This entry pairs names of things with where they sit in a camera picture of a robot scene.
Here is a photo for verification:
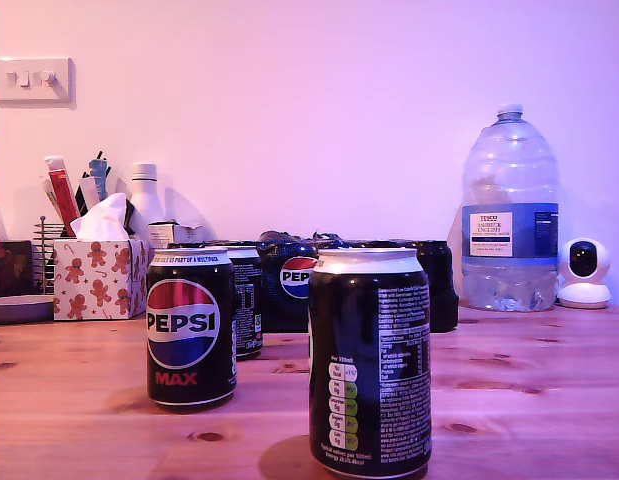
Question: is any black Pepsi Max can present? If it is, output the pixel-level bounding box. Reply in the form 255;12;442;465
223;244;264;361
307;247;434;479
146;247;238;414

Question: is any shrink-wrapped Pepsi can multipack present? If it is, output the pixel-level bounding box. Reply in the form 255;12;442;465
166;230;460;334

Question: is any white torn cardboard box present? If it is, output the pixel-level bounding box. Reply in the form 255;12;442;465
173;219;206;246

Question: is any white printed carton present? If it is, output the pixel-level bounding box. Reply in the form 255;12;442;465
147;222;178;250

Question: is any white insulated bottle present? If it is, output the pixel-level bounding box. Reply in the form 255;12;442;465
126;162;166;236

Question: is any large clear water bottle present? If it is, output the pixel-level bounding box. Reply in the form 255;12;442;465
461;103;560;312

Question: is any white tissue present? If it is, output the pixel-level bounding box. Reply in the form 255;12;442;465
69;192;133;241

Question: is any gingerbread print tissue box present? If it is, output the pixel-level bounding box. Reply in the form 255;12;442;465
52;238;153;321

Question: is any blue white packet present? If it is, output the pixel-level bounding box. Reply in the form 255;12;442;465
87;158;110;201

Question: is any black white stick packet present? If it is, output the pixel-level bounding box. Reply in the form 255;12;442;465
77;170;103;212

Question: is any pale stick packet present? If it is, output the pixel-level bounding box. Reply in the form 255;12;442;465
38;174;65;221

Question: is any grey plate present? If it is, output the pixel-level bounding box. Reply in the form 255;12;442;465
0;294;55;325

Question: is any metal wire rack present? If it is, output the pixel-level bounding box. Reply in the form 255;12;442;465
32;214;65;296

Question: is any small white round camera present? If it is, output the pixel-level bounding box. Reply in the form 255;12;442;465
557;237;613;310

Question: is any white light switch plate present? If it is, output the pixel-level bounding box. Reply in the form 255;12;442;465
0;56;76;108

